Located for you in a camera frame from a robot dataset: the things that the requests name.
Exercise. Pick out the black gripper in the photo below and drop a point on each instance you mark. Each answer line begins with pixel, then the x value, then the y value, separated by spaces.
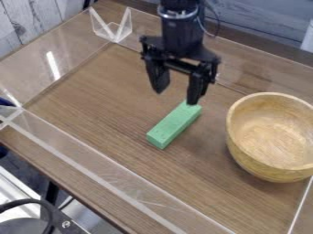
pixel 178 50

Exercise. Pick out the green rectangular block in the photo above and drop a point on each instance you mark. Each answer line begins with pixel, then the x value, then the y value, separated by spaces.
pixel 172 124

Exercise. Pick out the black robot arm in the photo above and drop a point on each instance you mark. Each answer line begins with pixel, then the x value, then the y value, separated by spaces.
pixel 187 6

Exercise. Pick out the brown wooden bowl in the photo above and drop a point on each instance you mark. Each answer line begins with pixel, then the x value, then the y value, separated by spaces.
pixel 268 136

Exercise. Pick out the black table leg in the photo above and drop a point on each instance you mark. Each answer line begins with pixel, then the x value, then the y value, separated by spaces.
pixel 52 193

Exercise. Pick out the clear acrylic corner bracket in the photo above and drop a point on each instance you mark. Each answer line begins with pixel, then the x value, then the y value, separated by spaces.
pixel 113 32

